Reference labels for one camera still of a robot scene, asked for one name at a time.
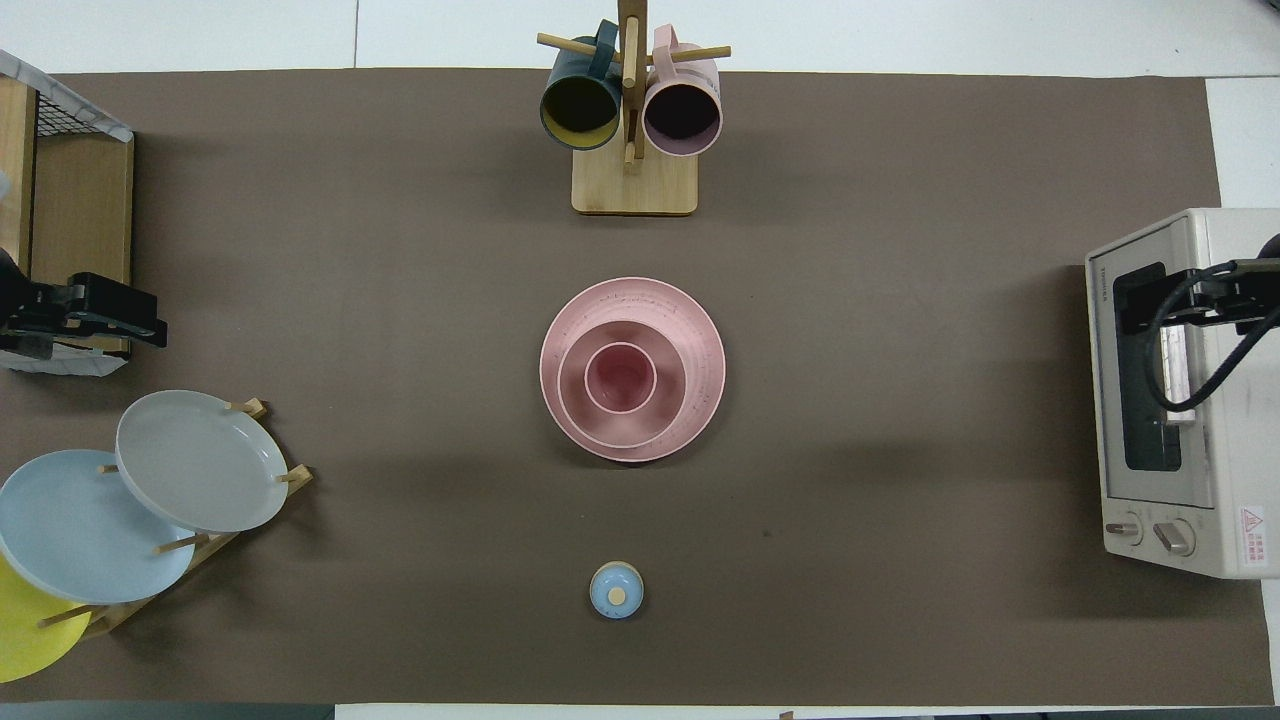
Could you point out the pink bowl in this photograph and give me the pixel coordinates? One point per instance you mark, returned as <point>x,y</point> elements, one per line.
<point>590,420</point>

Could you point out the light blue plate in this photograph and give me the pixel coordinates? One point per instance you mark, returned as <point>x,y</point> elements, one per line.
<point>70,530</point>

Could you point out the pink mug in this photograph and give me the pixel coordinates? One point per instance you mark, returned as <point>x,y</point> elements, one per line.
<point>682,115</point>

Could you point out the gray plate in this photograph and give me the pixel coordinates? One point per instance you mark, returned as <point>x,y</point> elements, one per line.
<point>200,460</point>

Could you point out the wooden plate rack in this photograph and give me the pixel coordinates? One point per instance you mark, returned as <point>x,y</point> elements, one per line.
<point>298,478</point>

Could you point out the pink plate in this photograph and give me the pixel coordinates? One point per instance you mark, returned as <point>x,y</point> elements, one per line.
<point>600,300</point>

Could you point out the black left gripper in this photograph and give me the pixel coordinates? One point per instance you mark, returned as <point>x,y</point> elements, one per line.
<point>100,300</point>

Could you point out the brown table mat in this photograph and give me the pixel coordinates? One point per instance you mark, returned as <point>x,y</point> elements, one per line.
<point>900,450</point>

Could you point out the pink cup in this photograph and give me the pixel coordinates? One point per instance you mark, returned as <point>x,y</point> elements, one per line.
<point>620,378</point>

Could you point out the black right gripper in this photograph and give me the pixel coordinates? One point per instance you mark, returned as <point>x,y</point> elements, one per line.
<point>1240,295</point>

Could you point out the white toaster oven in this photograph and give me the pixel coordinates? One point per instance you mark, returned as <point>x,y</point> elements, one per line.
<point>1230,500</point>

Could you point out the dark teal mug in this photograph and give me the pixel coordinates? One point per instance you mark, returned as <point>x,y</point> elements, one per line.
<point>580,105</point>

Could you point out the small blue lidded jar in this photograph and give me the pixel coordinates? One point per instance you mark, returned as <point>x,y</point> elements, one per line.
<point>616,590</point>

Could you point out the wooden mug tree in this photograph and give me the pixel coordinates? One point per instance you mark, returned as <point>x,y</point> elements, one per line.
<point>635,190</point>

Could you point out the yellow plate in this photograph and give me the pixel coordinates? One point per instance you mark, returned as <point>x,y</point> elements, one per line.
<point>25,640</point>

